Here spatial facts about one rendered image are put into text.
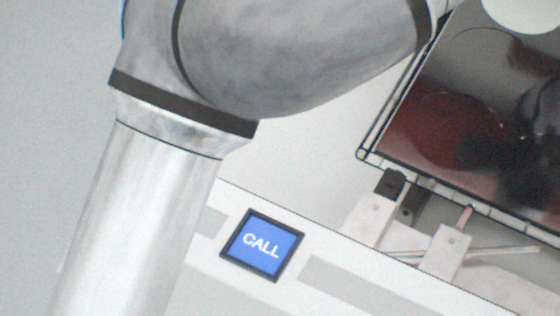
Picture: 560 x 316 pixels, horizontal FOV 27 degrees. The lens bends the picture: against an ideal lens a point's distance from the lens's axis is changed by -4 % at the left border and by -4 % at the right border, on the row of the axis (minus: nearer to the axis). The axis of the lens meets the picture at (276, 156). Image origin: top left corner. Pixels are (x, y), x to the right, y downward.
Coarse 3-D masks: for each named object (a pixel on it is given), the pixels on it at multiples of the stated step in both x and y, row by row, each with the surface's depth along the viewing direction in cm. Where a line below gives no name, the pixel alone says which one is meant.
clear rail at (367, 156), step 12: (360, 156) 120; (372, 156) 119; (384, 168) 119; (396, 168) 119; (408, 168) 119; (408, 180) 119; (420, 180) 118; (432, 192) 118; (444, 192) 118; (456, 192) 117; (468, 204) 117; (480, 204) 117; (492, 216) 116; (504, 216) 116; (516, 216) 116; (516, 228) 116; (528, 228) 115; (540, 228) 115; (540, 240) 115; (552, 240) 115
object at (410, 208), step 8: (408, 192) 124; (416, 192) 124; (424, 192) 124; (408, 200) 123; (416, 200) 123; (424, 200) 124; (400, 208) 122; (408, 208) 122; (416, 208) 122; (400, 216) 122; (408, 216) 122; (416, 216) 123; (408, 224) 121
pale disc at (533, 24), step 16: (496, 0) 134; (512, 0) 134; (528, 0) 134; (544, 0) 135; (496, 16) 133; (512, 16) 133; (528, 16) 133; (544, 16) 133; (528, 32) 131; (544, 32) 132
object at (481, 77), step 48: (480, 0) 134; (480, 48) 130; (528, 48) 130; (432, 96) 125; (480, 96) 125; (528, 96) 126; (384, 144) 121; (432, 144) 121; (480, 144) 122; (528, 144) 122; (480, 192) 118; (528, 192) 118
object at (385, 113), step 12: (444, 24) 131; (420, 48) 128; (420, 60) 128; (408, 72) 126; (396, 84) 125; (408, 84) 126; (396, 96) 124; (384, 108) 123; (384, 120) 122; (372, 132) 121; (360, 144) 120; (372, 144) 121
